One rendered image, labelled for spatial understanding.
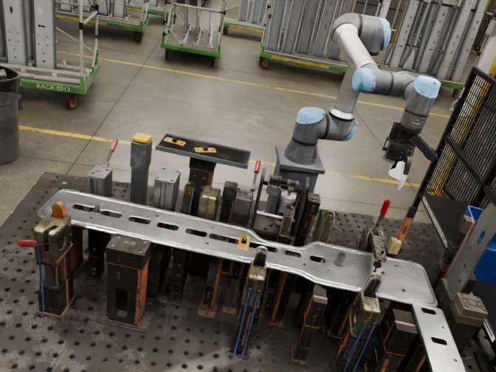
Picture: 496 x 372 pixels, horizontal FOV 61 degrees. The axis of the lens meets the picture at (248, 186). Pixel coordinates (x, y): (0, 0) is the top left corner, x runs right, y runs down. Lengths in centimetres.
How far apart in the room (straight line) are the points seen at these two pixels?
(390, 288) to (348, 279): 14
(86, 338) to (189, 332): 34
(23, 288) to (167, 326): 54
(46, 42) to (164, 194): 393
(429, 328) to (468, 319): 14
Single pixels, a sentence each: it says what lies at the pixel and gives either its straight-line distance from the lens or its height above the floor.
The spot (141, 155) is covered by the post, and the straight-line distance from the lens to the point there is 177.
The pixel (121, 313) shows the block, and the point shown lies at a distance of 157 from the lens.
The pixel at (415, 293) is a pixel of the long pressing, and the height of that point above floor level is 100.
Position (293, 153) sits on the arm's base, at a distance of 192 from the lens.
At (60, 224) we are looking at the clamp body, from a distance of 143.
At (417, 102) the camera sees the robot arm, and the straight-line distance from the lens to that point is 141.
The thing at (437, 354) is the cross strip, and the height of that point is 100.
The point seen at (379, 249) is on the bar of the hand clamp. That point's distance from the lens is 155.
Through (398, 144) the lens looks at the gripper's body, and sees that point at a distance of 146.
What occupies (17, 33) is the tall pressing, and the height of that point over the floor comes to 65.
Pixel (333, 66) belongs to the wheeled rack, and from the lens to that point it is 820.
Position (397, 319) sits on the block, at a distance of 146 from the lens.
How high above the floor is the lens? 189
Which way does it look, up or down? 29 degrees down
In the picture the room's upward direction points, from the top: 12 degrees clockwise
